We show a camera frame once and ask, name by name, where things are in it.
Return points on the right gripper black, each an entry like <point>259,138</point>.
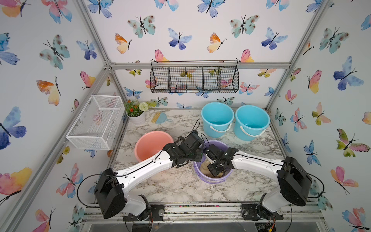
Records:
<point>213,171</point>

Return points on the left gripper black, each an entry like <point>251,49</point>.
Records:
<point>198,157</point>

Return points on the purple plastic bucket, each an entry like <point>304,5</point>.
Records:
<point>209,179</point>

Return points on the yellow microfiber cloth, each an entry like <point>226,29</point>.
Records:
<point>204,170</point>

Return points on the teal plastic bucket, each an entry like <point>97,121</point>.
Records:
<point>251,122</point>
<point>217,119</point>

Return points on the pink plastic bucket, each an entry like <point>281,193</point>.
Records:
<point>150,144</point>

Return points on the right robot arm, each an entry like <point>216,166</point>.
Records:
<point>294,182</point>

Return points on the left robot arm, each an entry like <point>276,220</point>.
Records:
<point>112,191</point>

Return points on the teal hand brush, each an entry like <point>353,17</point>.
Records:
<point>160,118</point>

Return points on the potted flower plant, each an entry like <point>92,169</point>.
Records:
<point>136,111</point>

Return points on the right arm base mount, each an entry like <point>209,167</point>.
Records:
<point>255,212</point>

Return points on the aluminium front rail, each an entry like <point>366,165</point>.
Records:
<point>210,212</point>

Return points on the black wire wall basket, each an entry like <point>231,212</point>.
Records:
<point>194,77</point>

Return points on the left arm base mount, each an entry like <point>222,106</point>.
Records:
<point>155,212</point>

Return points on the white wire mesh basket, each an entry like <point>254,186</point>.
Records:
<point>97,124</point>

